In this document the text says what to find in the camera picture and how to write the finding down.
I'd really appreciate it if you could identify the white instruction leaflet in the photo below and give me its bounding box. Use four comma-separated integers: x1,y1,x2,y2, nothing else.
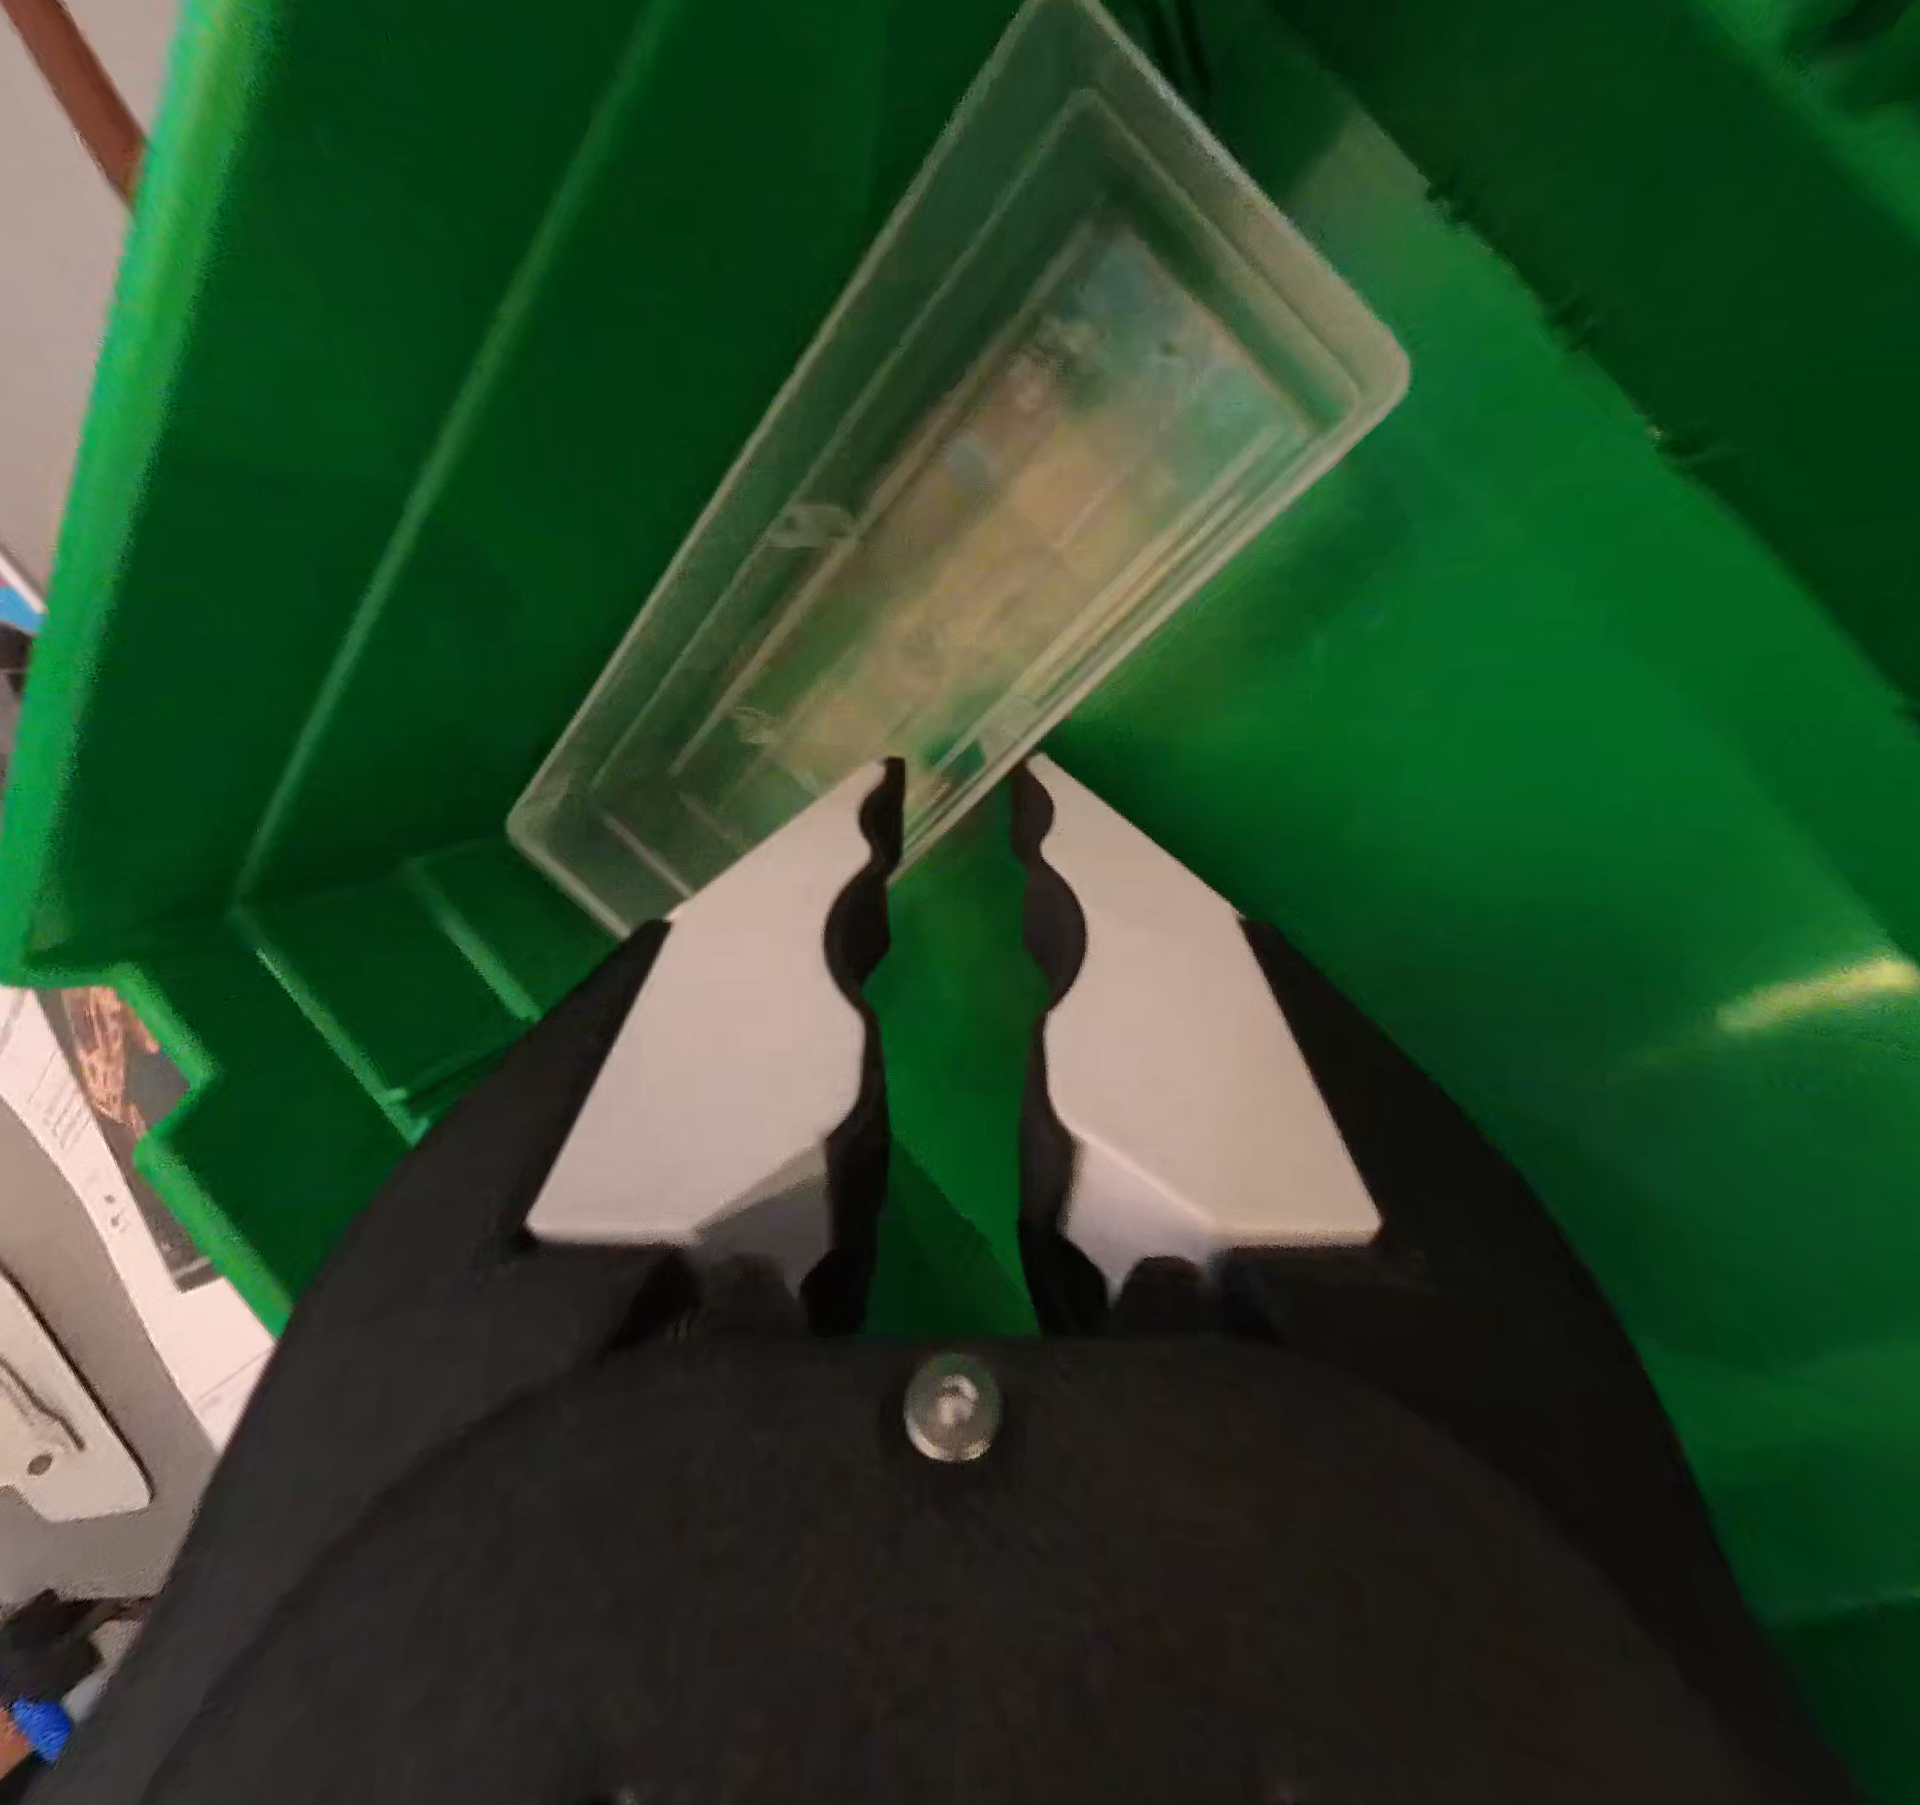
0,994,278,1454

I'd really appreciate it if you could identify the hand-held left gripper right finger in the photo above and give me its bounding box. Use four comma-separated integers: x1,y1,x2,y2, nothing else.
1010,761,1386,1338

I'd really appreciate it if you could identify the document stand with white base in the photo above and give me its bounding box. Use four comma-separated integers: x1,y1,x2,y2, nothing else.
0,1264,157,1523

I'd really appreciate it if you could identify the clear plastic drawer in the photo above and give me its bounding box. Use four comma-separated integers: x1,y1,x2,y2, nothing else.
505,0,1413,937

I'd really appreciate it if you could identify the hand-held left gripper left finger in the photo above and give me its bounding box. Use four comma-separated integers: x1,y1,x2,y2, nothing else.
522,758,909,1338

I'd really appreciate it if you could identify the green plastic bin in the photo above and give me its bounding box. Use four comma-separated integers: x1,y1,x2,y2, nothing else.
0,0,1920,1805

